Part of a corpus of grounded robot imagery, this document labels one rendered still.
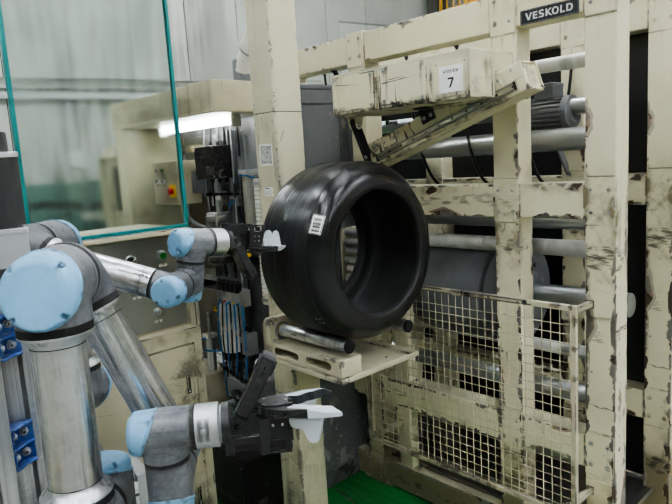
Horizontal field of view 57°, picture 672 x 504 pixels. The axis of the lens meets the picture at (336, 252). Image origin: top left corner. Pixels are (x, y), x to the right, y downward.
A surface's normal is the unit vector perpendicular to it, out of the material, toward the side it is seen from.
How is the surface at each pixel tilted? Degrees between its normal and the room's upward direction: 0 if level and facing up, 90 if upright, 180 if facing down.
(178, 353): 90
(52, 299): 82
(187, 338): 90
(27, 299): 82
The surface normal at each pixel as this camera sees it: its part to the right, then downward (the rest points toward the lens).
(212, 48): 0.55, 0.09
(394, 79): -0.73, 0.15
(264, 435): 0.12, 0.00
